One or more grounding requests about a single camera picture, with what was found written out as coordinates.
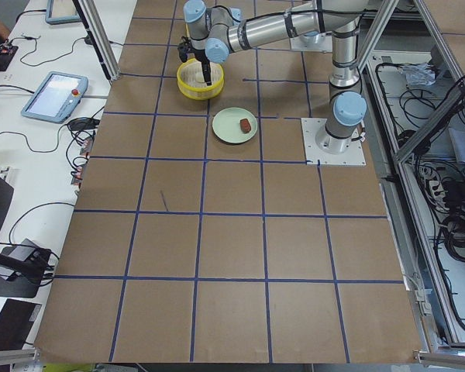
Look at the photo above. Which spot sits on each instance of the middle yellow steamer basket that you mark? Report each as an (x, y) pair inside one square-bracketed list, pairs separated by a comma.
[(191, 82)]

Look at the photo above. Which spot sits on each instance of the blue teach pendant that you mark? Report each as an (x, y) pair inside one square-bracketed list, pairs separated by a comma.
[(61, 12), (56, 98)]

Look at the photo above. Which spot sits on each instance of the brown bun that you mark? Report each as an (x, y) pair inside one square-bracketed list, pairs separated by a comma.
[(245, 125)]

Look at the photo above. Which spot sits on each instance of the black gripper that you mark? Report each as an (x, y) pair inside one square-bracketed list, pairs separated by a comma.
[(202, 56)]

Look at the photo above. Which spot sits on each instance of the light green plate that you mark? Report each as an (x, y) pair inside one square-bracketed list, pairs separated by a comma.
[(226, 125)]

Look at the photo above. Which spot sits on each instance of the black monitor stand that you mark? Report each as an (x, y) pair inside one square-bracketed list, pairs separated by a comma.
[(23, 269)]

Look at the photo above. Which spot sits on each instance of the aluminium frame post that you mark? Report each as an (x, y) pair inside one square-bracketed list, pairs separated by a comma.
[(92, 22)]

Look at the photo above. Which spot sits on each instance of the white bun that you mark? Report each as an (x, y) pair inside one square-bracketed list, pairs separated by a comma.
[(200, 80)]

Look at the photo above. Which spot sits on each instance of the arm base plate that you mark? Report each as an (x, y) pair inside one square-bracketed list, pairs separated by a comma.
[(323, 150), (298, 44)]

